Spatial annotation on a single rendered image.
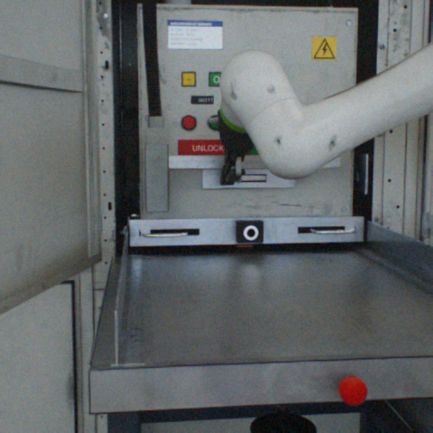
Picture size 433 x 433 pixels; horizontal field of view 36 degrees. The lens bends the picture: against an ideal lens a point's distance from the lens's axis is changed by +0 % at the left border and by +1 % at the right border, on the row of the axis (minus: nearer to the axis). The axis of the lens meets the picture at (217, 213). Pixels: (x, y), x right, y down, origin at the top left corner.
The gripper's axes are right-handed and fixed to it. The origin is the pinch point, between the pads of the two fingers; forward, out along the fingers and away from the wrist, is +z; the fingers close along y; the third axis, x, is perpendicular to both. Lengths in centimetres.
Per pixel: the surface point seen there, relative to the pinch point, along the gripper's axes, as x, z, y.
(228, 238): 0.9, 12.9, 9.8
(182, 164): -9.7, 1.9, -3.7
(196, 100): -6.1, -1.7, -17.8
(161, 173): -14.4, -3.5, 1.2
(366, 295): 18.7, -21.4, 33.3
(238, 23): 3.1, -10.0, -32.3
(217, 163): -1.9, 1.8, -3.8
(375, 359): 9, -47, 48
